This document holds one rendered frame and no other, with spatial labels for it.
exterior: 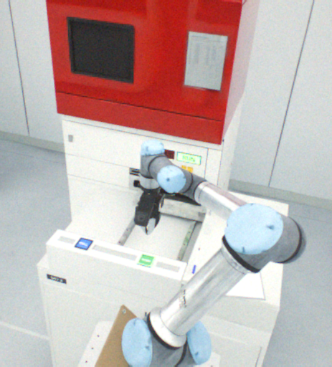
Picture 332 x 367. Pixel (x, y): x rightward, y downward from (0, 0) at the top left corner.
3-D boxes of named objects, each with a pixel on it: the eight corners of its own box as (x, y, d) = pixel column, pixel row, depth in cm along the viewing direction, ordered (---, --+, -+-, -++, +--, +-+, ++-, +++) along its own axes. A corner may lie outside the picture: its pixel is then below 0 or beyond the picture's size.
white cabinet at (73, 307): (104, 289, 262) (100, 186, 218) (253, 333, 242) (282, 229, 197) (52, 380, 211) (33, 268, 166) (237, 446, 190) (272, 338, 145)
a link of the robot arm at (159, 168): (198, 180, 122) (181, 163, 130) (174, 168, 115) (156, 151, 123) (184, 201, 124) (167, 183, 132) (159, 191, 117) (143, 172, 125)
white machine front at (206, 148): (69, 175, 223) (63, 108, 201) (213, 208, 206) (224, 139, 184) (67, 178, 221) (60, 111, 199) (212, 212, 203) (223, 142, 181)
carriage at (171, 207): (138, 196, 206) (138, 192, 204) (208, 213, 198) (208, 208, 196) (132, 205, 199) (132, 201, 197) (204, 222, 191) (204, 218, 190)
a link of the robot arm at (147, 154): (148, 152, 121) (135, 140, 128) (146, 182, 128) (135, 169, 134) (170, 147, 125) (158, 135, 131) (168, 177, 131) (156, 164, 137)
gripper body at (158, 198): (163, 206, 145) (166, 178, 138) (156, 220, 138) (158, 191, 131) (144, 201, 146) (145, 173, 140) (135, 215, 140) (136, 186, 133)
